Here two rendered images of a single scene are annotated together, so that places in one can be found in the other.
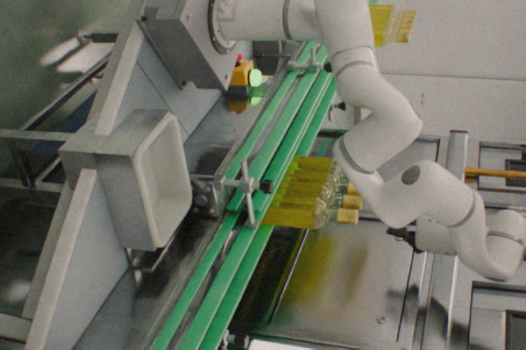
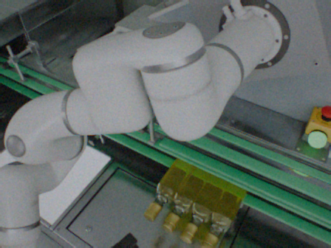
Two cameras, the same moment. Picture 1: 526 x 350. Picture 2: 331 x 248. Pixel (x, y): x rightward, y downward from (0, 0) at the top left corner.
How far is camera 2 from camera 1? 1.37 m
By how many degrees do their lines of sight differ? 74
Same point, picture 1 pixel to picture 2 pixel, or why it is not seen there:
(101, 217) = not seen: hidden behind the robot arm
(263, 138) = (224, 143)
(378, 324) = (86, 225)
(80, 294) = not seen: hidden behind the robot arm
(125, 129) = (149, 22)
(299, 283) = (145, 192)
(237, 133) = (227, 122)
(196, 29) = (200, 9)
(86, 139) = (148, 11)
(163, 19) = not seen: outside the picture
